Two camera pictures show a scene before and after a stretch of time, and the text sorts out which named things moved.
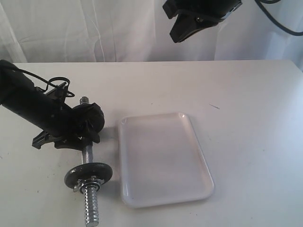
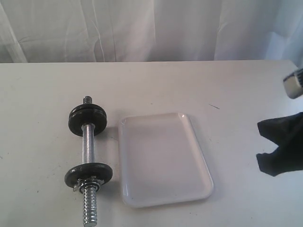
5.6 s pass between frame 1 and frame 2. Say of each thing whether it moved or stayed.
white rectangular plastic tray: stayed
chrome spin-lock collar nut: stayed
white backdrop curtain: stayed
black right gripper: moved
